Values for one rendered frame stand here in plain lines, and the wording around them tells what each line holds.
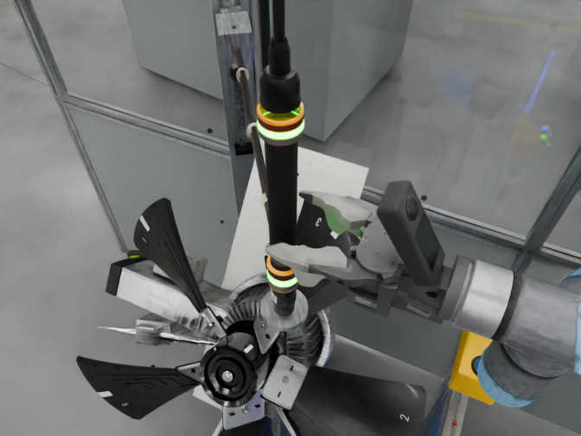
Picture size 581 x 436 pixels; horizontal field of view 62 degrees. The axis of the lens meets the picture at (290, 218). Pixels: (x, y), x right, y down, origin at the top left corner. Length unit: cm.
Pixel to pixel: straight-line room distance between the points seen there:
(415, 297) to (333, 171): 56
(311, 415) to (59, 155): 277
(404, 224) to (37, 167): 307
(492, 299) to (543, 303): 5
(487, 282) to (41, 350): 226
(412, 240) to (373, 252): 6
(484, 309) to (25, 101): 373
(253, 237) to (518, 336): 75
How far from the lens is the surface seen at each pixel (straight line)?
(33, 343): 262
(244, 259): 118
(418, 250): 50
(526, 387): 63
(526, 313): 53
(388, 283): 54
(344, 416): 97
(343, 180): 108
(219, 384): 96
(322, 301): 84
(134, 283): 121
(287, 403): 96
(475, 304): 53
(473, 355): 119
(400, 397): 99
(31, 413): 246
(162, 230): 96
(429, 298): 57
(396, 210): 46
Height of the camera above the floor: 209
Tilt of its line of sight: 50 degrees down
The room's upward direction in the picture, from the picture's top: straight up
